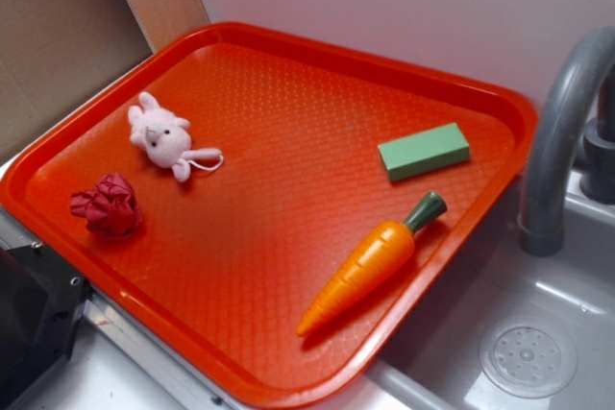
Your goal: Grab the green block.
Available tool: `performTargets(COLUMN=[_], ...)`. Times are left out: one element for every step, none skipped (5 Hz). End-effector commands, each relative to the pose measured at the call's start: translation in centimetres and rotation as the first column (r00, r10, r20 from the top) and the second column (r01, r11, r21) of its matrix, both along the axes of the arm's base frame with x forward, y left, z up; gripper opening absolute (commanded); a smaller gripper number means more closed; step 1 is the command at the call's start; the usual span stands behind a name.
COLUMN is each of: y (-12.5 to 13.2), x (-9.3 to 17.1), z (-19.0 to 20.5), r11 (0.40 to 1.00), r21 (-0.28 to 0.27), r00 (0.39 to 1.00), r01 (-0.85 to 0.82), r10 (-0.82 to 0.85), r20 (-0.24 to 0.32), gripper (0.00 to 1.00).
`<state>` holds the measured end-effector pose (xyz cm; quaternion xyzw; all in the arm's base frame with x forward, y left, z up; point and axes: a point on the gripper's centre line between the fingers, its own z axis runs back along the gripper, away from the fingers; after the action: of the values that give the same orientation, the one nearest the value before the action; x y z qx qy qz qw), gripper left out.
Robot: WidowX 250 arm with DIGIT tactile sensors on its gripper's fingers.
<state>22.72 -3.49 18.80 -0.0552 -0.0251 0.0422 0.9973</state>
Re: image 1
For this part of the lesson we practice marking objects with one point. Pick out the green rectangular block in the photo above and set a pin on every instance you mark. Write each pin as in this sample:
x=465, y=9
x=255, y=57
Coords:
x=424, y=152

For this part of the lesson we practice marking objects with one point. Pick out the black metal bracket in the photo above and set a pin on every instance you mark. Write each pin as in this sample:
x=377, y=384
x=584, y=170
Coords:
x=42, y=303

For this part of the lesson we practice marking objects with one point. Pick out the brown cardboard panel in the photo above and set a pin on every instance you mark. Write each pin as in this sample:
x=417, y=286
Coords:
x=55, y=55

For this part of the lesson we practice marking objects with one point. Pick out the orange plastic tray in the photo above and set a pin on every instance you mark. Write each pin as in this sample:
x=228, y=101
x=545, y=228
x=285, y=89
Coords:
x=223, y=266

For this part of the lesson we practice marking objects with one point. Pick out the grey toy faucet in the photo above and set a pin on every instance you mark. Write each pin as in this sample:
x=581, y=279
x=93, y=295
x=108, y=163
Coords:
x=570, y=105

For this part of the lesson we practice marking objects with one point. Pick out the orange toy carrot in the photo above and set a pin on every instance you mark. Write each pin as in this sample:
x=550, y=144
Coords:
x=379, y=255

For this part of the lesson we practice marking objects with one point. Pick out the crumpled red cloth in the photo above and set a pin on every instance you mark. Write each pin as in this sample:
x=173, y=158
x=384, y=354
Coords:
x=109, y=208

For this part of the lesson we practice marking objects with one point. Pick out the dark grey faucet handle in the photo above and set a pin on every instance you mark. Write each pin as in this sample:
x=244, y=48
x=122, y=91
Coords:
x=597, y=183

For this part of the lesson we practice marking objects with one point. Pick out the wooden board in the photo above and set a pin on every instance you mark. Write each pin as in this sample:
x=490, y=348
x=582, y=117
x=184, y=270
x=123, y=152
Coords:
x=163, y=21

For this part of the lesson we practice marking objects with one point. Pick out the pink plush bunny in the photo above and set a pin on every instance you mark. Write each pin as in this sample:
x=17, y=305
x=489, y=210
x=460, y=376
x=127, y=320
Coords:
x=164, y=138

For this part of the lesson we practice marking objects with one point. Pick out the grey toy sink basin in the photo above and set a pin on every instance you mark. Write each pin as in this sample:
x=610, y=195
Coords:
x=501, y=329

